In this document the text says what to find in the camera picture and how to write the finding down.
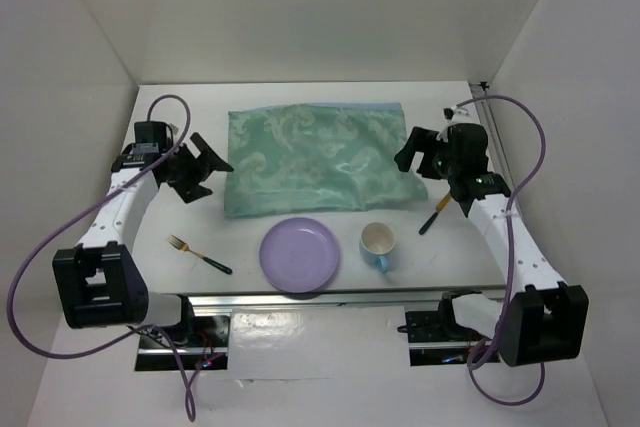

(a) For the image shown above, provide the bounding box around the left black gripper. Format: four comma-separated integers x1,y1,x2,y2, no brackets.
162,132,231,203

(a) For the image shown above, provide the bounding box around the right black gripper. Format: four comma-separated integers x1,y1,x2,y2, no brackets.
395,125,461,180

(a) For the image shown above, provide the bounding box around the teal patterned satin cloth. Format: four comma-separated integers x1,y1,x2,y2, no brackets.
224,103,428,219

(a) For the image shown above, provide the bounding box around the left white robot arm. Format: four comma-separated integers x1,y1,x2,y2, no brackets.
52,121,233,346

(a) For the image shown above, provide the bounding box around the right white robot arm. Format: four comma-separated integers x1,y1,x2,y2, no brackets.
394,123,589,367

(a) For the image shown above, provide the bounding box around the light blue mug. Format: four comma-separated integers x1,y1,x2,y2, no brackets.
359,222,396,274

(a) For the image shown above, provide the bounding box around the lilac plastic plate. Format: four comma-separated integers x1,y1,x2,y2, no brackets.
259,217,340,294

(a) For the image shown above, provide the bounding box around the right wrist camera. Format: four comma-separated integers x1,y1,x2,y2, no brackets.
447,123,488,177

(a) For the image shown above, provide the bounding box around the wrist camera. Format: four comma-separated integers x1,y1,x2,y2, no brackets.
134,121,174,154
447,123,488,177

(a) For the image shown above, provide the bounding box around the gold knife green handle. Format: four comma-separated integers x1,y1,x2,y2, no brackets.
419,193,451,235

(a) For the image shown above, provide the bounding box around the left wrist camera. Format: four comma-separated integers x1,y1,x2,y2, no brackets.
134,121,174,154

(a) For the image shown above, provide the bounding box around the gold fork green handle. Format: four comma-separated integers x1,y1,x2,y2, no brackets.
168,235,233,275

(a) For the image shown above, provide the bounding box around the aluminium frame rail right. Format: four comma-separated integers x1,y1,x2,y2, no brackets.
468,82,515,190

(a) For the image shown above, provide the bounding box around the aluminium frame rail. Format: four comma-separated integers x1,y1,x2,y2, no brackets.
468,82,515,190
185,288,454,312

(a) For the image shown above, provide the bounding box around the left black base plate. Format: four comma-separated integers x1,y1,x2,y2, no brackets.
166,313,231,349

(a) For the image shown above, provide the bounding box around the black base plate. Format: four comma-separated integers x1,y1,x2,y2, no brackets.
166,313,231,349
396,310,481,343

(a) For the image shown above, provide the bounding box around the aluminium frame rail front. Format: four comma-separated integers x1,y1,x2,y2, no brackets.
185,288,454,312

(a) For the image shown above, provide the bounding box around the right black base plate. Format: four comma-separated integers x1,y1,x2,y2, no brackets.
396,310,481,343

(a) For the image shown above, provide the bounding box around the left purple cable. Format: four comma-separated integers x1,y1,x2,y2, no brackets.
6,94,221,422

